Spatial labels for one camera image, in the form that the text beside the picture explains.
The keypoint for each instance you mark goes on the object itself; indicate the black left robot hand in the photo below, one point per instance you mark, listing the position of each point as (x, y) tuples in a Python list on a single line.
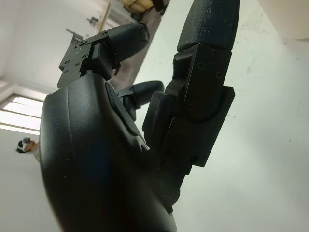
[(96, 157)]

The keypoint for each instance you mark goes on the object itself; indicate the person wearing VR headset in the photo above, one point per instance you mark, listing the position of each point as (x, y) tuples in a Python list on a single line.
[(25, 146)]

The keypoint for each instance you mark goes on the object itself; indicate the white two-slot toaster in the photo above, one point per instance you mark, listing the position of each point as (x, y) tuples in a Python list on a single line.
[(289, 17)]

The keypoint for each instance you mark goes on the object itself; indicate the bright window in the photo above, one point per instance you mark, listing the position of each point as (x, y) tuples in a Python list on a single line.
[(19, 113)]

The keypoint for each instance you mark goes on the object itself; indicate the wooden pole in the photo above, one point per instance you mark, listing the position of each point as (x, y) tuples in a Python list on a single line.
[(104, 17)]

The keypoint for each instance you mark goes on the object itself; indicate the stacked cardboard boxes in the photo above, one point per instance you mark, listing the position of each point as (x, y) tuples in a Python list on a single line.
[(137, 4)]

